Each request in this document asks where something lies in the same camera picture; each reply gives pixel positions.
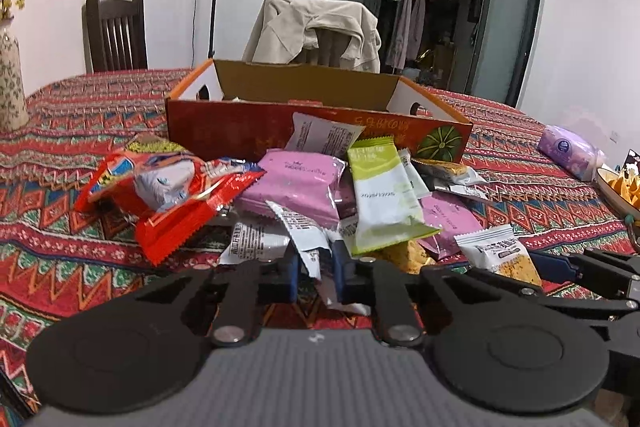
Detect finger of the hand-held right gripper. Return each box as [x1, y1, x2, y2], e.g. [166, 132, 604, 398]
[467, 272, 640, 325]
[529, 249, 640, 298]

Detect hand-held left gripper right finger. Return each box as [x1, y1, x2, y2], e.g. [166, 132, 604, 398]
[332, 249, 501, 349]

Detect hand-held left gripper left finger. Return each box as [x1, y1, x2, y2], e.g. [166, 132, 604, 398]
[134, 252, 301, 349]

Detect white and gold crisp packet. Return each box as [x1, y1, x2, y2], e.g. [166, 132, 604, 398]
[454, 224, 544, 289]

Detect green snack packet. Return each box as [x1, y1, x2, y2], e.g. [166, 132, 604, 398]
[347, 138, 444, 258]

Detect pink snack packet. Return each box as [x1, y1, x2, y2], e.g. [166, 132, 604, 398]
[417, 192, 484, 261]
[232, 149, 348, 229]

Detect red snack packet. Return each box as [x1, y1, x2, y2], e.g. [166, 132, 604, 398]
[75, 149, 267, 266]

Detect orange cardboard box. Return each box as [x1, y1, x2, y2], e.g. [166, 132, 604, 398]
[165, 58, 474, 168]

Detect yellow snack packet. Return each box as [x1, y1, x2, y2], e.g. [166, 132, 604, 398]
[370, 239, 437, 276]

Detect white bowl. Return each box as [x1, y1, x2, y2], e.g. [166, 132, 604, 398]
[595, 167, 640, 224]

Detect yellow chips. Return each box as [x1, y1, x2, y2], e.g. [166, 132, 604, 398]
[605, 169, 640, 204]

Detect purple tissue pack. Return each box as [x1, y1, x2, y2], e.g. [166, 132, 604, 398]
[537, 125, 608, 182]

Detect brown snack packet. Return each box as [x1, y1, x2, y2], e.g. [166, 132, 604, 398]
[127, 133, 189, 156]

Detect jacket-covered chair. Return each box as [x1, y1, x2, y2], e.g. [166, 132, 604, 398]
[300, 29, 351, 68]

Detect beige jacket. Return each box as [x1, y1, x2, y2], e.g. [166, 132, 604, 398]
[242, 0, 382, 72]

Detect grey-pink hanging clothes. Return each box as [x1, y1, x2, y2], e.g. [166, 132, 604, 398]
[385, 0, 427, 70]

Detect frosted glass sliding door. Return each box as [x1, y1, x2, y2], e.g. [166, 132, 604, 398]
[470, 0, 547, 106]

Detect dark wooden chair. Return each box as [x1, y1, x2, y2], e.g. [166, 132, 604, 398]
[82, 0, 149, 74]

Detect floral ceramic vase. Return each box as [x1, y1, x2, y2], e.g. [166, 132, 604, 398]
[0, 18, 30, 131]

